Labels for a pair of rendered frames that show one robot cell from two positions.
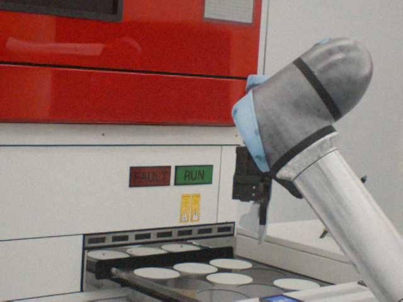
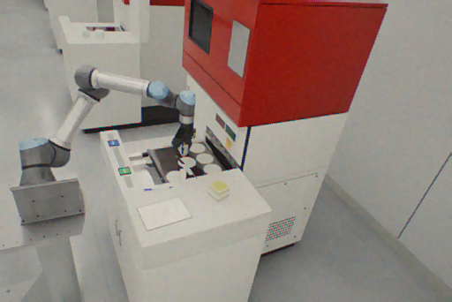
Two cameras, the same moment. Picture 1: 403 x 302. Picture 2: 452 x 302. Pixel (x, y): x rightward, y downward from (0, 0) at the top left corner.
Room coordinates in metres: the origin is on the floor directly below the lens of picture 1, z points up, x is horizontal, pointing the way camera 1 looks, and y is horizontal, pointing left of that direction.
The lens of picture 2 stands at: (2.24, -1.57, 2.06)
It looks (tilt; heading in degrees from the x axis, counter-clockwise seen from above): 35 degrees down; 98
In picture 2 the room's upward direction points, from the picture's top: 9 degrees clockwise
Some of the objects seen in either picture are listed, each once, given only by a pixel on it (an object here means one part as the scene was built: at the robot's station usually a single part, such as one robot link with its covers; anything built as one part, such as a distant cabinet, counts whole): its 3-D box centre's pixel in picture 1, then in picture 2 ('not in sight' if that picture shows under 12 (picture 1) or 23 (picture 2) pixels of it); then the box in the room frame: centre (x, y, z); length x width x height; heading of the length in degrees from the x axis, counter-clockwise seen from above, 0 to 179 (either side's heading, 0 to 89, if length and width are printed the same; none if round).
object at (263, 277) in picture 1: (227, 279); (187, 162); (1.80, -0.07, 0.90); 0.34 x 0.34 x 0.01; 40
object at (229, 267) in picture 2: not in sight; (171, 235); (1.77, -0.20, 0.41); 0.97 x 0.64 x 0.82; 130
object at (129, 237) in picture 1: (164, 234); (221, 146); (1.96, 0.08, 0.96); 0.44 x 0.01 x 0.02; 130
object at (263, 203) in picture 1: (263, 204); not in sight; (1.77, -0.14, 1.07); 0.05 x 0.02 x 0.09; 172
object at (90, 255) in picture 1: (163, 261); (219, 154); (1.95, 0.07, 0.89); 0.44 x 0.02 x 0.10; 130
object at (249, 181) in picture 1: (254, 174); (186, 130); (1.80, -0.12, 1.13); 0.09 x 0.08 x 0.12; 82
